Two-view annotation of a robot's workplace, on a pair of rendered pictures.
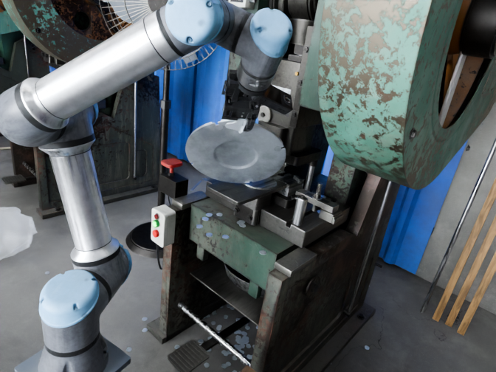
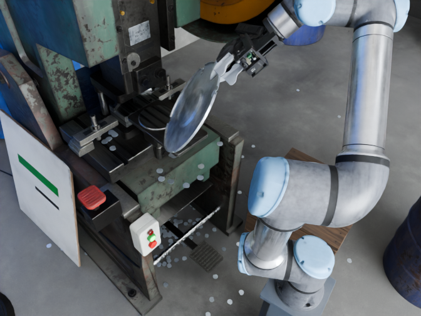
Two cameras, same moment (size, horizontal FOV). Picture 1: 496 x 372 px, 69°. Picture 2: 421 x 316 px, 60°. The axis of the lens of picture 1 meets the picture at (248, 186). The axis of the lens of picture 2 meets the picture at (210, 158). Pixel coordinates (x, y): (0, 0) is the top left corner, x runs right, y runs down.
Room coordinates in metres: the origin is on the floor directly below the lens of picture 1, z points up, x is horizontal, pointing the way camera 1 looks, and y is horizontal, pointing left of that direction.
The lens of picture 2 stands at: (0.88, 0.87, 1.57)
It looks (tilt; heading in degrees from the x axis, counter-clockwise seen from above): 47 degrees down; 274
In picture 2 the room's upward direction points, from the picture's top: 2 degrees clockwise
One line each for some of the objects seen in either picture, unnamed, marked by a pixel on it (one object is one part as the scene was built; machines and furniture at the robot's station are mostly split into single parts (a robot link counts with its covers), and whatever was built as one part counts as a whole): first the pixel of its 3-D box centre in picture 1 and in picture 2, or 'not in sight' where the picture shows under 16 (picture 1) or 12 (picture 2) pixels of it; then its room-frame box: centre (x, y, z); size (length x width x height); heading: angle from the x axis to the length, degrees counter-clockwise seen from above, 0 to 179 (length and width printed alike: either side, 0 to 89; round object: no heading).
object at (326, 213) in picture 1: (319, 198); (170, 86); (1.11, -0.24, 0.76); 0.17 x 0.06 x 0.10; 52
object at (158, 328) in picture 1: (240, 215); (67, 181); (1.49, 0.01, 0.45); 0.92 x 0.12 x 0.90; 142
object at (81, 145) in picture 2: not in sight; (93, 128); (1.32, 0.02, 0.76); 0.17 x 0.06 x 0.10; 52
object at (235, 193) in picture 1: (246, 201); (168, 138); (1.07, 0.00, 0.72); 0.25 x 0.14 x 0.14; 142
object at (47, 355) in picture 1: (73, 347); (302, 280); (0.61, 0.35, 0.50); 0.15 x 0.15 x 0.10
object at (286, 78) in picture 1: (286, 103); (131, 36); (1.18, -0.09, 1.04); 0.17 x 0.15 x 0.30; 142
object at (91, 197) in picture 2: (171, 170); (93, 203); (1.24, 0.29, 0.72); 0.07 x 0.06 x 0.08; 142
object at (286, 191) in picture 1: (279, 180); (135, 106); (1.21, -0.11, 0.76); 0.15 x 0.09 x 0.05; 52
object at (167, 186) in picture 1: (173, 197); (106, 220); (1.23, 0.28, 0.62); 0.10 x 0.06 x 0.20; 52
